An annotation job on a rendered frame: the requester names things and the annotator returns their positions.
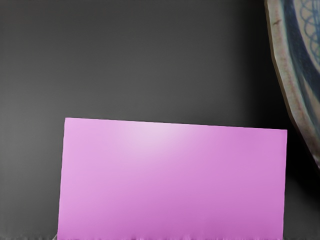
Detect pink rectangular block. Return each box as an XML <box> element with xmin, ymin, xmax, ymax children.
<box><xmin>57</xmin><ymin>117</ymin><xmax>288</xmax><ymax>240</ymax></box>

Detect blue patterned ceramic plate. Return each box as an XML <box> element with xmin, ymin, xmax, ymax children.
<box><xmin>264</xmin><ymin>0</ymin><xmax>320</xmax><ymax>171</ymax></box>

